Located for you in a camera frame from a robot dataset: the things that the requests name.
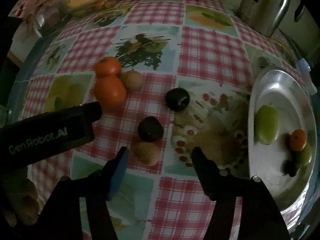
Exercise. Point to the dark plum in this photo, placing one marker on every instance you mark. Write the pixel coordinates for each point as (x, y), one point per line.
(291, 166)
(150, 129)
(177, 99)

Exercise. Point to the brown kiwi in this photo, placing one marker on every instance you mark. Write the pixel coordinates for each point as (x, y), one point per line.
(132, 80)
(147, 153)

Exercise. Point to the large stainless steel plate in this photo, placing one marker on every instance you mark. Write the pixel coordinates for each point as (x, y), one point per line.
(276, 88)

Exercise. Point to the lower brown kiwi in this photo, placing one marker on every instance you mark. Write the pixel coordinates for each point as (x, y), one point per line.
(147, 153)

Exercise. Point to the white power strip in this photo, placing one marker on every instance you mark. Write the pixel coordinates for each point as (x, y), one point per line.
(305, 72)

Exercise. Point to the small green pear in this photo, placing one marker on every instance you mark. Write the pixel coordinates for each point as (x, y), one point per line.
(266, 124)

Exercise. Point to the orange tangerine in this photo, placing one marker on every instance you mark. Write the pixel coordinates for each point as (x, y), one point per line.
(110, 92)
(298, 140)
(107, 66)

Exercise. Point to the clear glass fruit bowl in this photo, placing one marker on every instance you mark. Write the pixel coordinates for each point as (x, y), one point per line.
(96, 6)

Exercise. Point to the checkered fruit print tablecloth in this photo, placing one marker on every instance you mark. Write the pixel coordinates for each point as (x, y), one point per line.
(195, 45)

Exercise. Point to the stainless steel thermos kettle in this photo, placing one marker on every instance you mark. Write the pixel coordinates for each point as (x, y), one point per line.
(264, 16)

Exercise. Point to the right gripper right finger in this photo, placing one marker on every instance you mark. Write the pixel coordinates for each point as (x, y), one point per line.
(214, 187)

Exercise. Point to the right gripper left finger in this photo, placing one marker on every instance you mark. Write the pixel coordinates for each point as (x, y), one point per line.
(116, 170)

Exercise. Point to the upper brown kiwi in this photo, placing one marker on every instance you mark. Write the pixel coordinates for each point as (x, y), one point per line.
(132, 80)

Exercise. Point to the pink flower bouquet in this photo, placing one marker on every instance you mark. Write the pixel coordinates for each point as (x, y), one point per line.
(38, 17)

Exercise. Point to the large green pear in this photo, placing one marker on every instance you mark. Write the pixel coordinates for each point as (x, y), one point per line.
(305, 155)

